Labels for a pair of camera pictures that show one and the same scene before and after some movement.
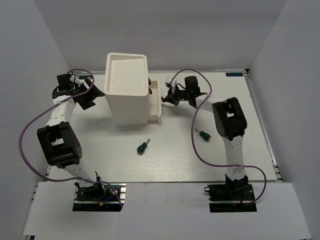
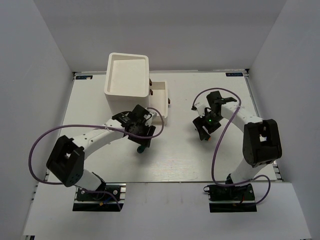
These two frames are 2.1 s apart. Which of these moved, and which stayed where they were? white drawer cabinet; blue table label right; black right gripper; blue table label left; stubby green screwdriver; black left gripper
Moved: black left gripper; black right gripper
Stayed: blue table label right; blue table label left; stubby green screwdriver; white drawer cabinet
